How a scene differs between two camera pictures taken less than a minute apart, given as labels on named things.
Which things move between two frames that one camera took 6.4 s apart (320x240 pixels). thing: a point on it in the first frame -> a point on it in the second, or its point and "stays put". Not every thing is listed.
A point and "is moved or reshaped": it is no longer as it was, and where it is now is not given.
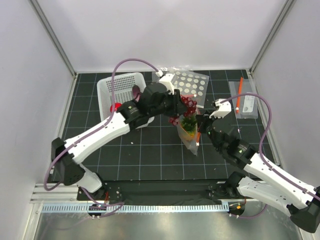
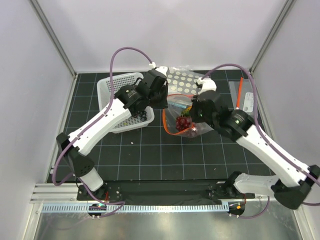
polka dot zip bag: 190,83 stays put
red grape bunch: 191,106 -> 183,122
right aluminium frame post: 288,6 stays put
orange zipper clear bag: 188,128 is moved or reshaped
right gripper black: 202,120 -> 193,112
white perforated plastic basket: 123,84 stays put
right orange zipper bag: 246,106 stays put
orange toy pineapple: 189,123 -> 186,112
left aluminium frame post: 37,7 stays put
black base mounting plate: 163,190 stays put
